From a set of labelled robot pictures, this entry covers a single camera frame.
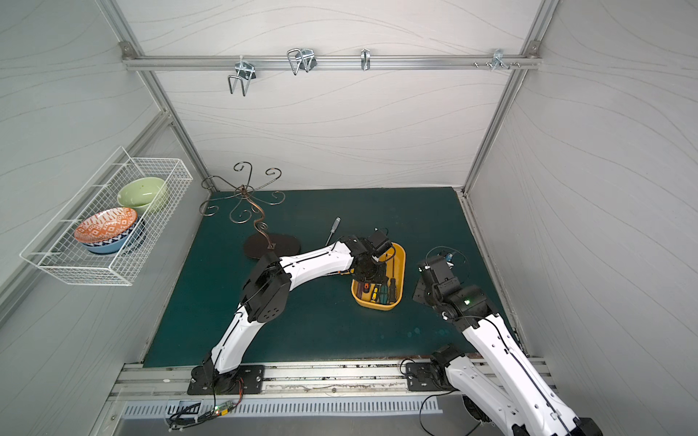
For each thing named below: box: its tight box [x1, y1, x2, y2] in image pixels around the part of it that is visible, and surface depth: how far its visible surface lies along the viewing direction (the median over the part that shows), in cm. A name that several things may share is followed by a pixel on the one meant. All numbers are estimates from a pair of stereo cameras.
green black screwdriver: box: [378, 280, 389, 306], surface depth 89 cm
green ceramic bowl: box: [117, 176, 167, 216], surface depth 73 cm
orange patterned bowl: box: [73, 207, 139, 243], surface depth 64 cm
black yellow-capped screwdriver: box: [388, 261, 398, 305], surface depth 90 cm
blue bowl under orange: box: [81, 214, 146, 255], surface depth 59 cm
